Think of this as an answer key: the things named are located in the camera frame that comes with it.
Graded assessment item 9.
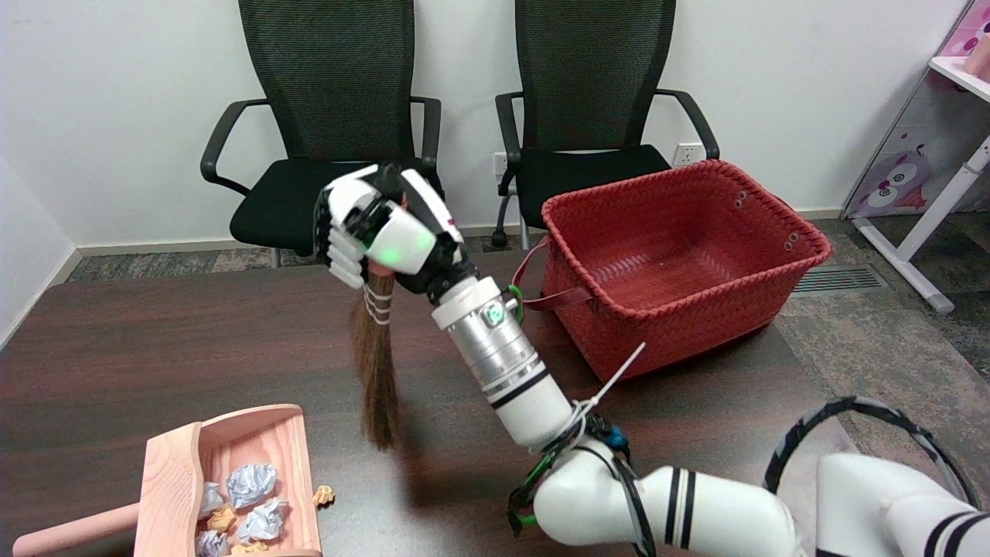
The pink cup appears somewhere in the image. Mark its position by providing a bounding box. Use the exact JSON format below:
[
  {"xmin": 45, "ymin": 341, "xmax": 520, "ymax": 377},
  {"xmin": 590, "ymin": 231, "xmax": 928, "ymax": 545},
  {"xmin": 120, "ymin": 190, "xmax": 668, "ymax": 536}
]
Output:
[{"xmin": 963, "ymin": 35, "xmax": 990, "ymax": 82}]

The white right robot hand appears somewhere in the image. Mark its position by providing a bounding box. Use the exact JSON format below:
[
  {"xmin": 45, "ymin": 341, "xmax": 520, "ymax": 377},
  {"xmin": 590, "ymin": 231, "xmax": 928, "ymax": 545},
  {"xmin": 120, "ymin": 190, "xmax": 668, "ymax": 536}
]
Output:
[{"xmin": 313, "ymin": 161, "xmax": 476, "ymax": 302}]

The red woven basket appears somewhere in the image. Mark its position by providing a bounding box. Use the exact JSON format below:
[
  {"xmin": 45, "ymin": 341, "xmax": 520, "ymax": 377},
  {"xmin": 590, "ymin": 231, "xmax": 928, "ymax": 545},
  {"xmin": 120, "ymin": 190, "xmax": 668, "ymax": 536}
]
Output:
[{"xmin": 512, "ymin": 159, "xmax": 832, "ymax": 381}]

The pink cartoon children desk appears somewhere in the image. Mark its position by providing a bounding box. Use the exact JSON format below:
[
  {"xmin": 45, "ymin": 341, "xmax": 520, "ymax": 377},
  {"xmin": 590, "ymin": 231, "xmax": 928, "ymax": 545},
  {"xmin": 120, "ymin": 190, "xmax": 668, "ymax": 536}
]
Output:
[{"xmin": 843, "ymin": 0, "xmax": 990, "ymax": 219}]

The wooden dustpan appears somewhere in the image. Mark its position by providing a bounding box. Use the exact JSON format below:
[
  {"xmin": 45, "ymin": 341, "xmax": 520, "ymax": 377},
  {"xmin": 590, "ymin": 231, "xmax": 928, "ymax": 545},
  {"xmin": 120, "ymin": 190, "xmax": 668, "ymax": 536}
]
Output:
[{"xmin": 12, "ymin": 404, "xmax": 322, "ymax": 557}]

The brown straw hand broom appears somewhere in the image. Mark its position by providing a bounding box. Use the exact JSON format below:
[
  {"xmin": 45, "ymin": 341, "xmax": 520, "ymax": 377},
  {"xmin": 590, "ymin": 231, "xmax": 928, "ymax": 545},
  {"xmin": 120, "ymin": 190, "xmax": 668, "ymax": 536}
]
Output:
[{"xmin": 352, "ymin": 259, "xmax": 403, "ymax": 451}]

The metal floor vent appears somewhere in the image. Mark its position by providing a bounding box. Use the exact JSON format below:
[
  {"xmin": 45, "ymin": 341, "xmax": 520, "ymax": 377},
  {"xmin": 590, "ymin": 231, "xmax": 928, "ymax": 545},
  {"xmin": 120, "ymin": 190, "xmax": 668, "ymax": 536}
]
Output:
[{"xmin": 790, "ymin": 265, "xmax": 886, "ymax": 295}]

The white zip tie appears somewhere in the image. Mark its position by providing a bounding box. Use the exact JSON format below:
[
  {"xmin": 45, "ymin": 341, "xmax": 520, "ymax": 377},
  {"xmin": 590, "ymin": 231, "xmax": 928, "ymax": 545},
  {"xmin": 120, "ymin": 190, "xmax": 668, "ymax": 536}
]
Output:
[{"xmin": 572, "ymin": 342, "xmax": 647, "ymax": 434}]

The thick black cable loop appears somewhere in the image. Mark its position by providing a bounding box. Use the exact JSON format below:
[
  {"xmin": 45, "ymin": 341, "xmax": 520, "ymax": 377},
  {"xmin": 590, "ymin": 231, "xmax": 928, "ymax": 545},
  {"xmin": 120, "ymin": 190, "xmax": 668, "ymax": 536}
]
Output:
[{"xmin": 764, "ymin": 396, "xmax": 981, "ymax": 511}]

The white desk leg frame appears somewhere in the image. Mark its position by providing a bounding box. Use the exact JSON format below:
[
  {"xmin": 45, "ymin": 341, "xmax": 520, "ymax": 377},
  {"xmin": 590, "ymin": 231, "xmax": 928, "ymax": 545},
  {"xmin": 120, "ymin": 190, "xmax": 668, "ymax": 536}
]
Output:
[{"xmin": 853, "ymin": 135, "xmax": 990, "ymax": 314}]

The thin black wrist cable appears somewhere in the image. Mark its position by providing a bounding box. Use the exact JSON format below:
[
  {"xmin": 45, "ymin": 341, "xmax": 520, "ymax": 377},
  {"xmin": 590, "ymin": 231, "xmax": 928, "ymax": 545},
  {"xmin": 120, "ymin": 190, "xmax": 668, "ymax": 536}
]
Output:
[{"xmin": 507, "ymin": 414, "xmax": 658, "ymax": 557}]

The black mesh office chair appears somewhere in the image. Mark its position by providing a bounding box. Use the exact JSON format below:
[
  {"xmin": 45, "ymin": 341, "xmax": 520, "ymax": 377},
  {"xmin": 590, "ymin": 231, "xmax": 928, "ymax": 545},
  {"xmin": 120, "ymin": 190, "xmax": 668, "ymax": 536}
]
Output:
[
  {"xmin": 493, "ymin": 0, "xmax": 722, "ymax": 250},
  {"xmin": 200, "ymin": 0, "xmax": 449, "ymax": 268}
]

